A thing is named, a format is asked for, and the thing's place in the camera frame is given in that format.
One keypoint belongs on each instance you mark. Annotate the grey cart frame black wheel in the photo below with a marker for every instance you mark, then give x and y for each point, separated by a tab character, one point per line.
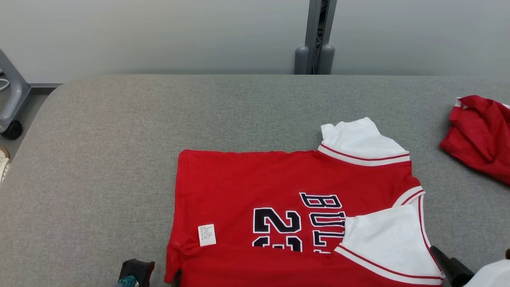
20	91

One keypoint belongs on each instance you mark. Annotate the grey metal partition post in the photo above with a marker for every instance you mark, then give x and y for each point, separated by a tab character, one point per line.
312	24

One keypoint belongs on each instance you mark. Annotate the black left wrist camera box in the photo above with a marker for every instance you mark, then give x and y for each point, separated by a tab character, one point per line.
141	269

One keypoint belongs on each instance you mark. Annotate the red shorts with white hem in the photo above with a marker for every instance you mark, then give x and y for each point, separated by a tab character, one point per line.
482	139

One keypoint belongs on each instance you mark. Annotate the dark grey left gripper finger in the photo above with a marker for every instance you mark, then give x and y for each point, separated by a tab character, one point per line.
178	279

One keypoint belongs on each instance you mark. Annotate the red Bulls jersey white sleeves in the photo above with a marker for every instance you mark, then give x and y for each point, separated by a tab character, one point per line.
239	187

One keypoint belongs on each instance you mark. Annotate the white brown shoe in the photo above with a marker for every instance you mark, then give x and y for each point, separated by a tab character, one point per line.
3	167

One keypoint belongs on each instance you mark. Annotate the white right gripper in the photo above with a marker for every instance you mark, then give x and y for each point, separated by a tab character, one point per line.
494	277

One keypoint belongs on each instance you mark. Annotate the teal left camera connector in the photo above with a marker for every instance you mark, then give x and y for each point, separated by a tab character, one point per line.
129	282

